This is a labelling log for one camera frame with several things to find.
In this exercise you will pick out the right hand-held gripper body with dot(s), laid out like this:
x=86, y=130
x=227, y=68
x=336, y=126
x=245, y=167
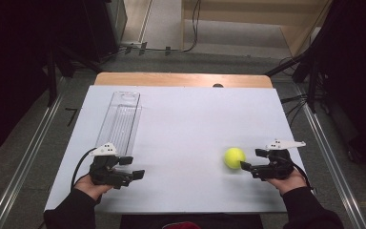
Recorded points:
x=279, y=167

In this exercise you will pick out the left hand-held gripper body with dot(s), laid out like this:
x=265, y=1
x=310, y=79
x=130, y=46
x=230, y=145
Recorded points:
x=103, y=173

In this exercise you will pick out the yellow tennis ball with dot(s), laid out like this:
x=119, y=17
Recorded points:
x=234, y=157

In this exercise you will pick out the clear plastic tray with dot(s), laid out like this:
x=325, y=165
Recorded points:
x=120, y=122

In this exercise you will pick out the person's right hand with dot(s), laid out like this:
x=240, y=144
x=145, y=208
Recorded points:
x=289, y=184

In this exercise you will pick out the person's left hand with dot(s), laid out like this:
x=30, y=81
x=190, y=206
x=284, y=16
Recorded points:
x=89, y=188

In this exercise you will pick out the red cloth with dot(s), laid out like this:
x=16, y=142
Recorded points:
x=181, y=225

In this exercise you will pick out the black stand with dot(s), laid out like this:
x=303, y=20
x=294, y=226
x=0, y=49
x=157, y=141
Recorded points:
x=311, y=70
x=52, y=76

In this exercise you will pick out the dark cabinet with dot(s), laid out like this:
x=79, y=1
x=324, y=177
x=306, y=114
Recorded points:
x=106, y=28

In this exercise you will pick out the light wooden furniture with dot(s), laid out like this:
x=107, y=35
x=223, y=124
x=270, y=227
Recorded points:
x=295, y=22

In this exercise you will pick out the aluminium floor rail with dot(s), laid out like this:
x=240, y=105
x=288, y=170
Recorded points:
x=333, y=165
x=22, y=165

